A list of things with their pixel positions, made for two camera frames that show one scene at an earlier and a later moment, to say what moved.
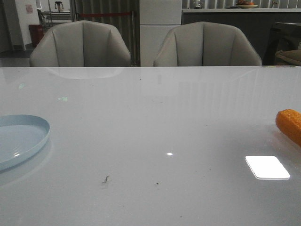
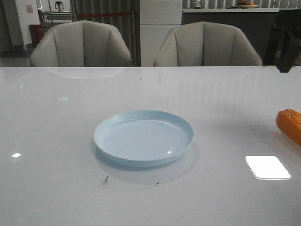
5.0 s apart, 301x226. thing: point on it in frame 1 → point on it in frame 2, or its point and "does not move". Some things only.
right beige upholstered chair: x=205 y=44 does not move
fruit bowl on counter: x=246 y=4 does not move
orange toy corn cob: x=288 y=122 does not move
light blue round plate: x=21 y=136 → x=142 y=138
